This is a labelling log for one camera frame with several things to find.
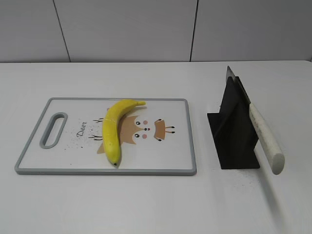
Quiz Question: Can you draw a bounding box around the yellow plastic banana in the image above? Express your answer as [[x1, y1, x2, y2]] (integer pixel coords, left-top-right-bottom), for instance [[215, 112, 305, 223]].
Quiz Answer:
[[102, 99, 146, 167]]

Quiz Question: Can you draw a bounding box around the white-handled kitchen knife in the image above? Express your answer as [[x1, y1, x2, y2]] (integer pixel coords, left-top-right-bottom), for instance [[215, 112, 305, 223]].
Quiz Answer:
[[226, 66, 285, 175]]

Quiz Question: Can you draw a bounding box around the white deer cutting board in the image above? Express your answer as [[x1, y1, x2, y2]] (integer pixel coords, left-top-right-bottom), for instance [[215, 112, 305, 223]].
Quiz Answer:
[[15, 97, 196, 176]]

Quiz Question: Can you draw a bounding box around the black knife stand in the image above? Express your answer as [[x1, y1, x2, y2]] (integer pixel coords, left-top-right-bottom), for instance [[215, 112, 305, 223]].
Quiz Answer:
[[207, 77, 260, 169]]

